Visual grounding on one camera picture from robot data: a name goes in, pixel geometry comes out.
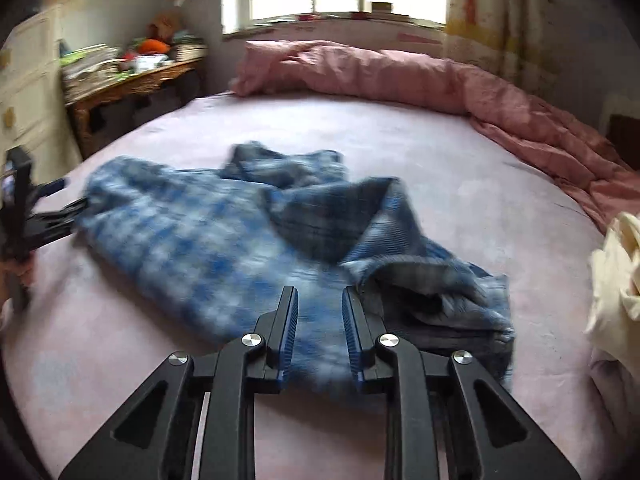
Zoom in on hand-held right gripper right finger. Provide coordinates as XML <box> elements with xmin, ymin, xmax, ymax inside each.
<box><xmin>341</xmin><ymin>286</ymin><xmax>581</xmax><ymax>480</ymax></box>

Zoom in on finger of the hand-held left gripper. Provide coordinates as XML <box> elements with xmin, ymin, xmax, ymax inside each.
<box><xmin>29</xmin><ymin>196</ymin><xmax>90</xmax><ymax>250</ymax></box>
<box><xmin>34</xmin><ymin>178</ymin><xmax>67</xmax><ymax>198</ymax></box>

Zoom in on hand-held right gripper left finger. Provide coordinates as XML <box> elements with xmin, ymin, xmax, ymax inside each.
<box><xmin>59</xmin><ymin>285</ymin><xmax>300</xmax><ymax>480</ymax></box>

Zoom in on blue plaid shirt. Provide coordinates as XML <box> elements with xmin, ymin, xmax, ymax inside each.
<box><xmin>75</xmin><ymin>141</ymin><xmax>516</xmax><ymax>401</ymax></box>

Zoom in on person's left hand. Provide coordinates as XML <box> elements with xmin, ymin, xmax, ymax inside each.
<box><xmin>0</xmin><ymin>254</ymin><xmax>37</xmax><ymax>313</ymax></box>

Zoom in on white cabinet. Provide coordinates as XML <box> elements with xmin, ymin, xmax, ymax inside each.
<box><xmin>0</xmin><ymin>7</ymin><xmax>83</xmax><ymax>171</ymax></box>

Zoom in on stack of papers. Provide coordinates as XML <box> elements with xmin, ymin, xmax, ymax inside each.
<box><xmin>60</xmin><ymin>44</ymin><xmax>121</xmax><ymax>103</ymax></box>

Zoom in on carved wooden desk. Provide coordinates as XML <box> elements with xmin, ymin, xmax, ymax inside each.
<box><xmin>65</xmin><ymin>55</ymin><xmax>208</xmax><ymax>158</ymax></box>

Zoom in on white plastic bag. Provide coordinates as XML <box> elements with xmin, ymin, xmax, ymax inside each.
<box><xmin>130</xmin><ymin>54</ymin><xmax>168</xmax><ymax>72</ymax></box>

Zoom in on orange plush toy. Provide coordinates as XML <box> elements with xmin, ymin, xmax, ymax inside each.
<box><xmin>135</xmin><ymin>37</ymin><xmax>171</xmax><ymax>55</ymax></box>

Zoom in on stack of books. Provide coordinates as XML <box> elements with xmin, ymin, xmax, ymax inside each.
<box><xmin>170</xmin><ymin>35</ymin><xmax>208</xmax><ymax>61</ymax></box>

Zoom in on brown cardboard box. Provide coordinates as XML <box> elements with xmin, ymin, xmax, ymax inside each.
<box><xmin>147</xmin><ymin>10</ymin><xmax>183</xmax><ymax>43</ymax></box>

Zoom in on pink quilt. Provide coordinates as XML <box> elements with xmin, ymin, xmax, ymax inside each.
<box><xmin>230</xmin><ymin>40</ymin><xmax>640</xmax><ymax>233</ymax></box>

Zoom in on pale grey folded garment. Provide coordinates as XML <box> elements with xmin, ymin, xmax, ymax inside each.
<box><xmin>590</xmin><ymin>347</ymin><xmax>640</xmax><ymax>411</ymax></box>

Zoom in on cream folded garment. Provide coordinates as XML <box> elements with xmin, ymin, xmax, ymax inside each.
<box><xmin>585</xmin><ymin>211</ymin><xmax>640</xmax><ymax>361</ymax></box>

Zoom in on books on window sill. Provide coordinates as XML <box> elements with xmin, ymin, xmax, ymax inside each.
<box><xmin>370</xmin><ymin>1</ymin><xmax>416</xmax><ymax>21</ymax></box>

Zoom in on wooden and white headboard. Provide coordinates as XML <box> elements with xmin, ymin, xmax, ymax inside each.
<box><xmin>602</xmin><ymin>92</ymin><xmax>640</xmax><ymax>161</ymax></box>

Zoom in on tree print curtain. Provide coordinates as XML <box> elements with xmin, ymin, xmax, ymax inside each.
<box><xmin>442</xmin><ymin>0</ymin><xmax>566</xmax><ymax>91</ymax></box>

